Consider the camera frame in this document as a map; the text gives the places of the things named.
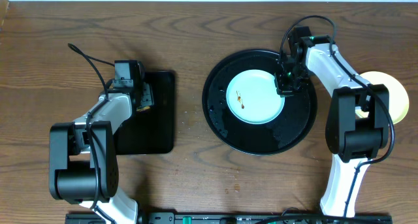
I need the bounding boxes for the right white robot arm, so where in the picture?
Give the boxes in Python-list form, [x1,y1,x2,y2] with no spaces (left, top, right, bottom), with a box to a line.
[275,25,394,217]

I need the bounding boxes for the right black cable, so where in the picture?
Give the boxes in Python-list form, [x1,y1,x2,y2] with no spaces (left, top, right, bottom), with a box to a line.
[279,15,396,218]

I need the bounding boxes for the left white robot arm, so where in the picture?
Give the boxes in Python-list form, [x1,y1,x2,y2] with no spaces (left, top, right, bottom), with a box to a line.
[49,60,144,223]

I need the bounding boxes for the black rectangular tray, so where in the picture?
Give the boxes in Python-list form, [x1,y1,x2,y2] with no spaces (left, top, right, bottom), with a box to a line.
[114,71,176,155]

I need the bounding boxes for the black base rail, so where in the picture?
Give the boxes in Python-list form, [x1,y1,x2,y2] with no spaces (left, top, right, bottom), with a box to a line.
[64,212,393,224]

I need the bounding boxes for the green yellow sponge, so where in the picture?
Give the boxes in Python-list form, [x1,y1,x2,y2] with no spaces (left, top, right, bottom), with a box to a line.
[137,106,151,112]

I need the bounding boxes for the round black tray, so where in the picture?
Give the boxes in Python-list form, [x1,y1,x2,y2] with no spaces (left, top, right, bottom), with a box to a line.
[202,49,317,155]

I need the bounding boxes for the black cable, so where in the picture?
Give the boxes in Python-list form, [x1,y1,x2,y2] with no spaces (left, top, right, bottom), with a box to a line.
[279,15,396,218]
[67,42,117,224]

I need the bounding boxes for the light blue plate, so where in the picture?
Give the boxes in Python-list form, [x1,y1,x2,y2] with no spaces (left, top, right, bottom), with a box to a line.
[226,69,285,125]

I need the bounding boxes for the left black cable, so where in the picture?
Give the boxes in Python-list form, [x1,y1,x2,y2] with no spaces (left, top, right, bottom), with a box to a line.
[67,42,117,224]

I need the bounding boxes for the yellow plate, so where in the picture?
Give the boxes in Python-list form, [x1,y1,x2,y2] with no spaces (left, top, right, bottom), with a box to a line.
[360,71,410,124]

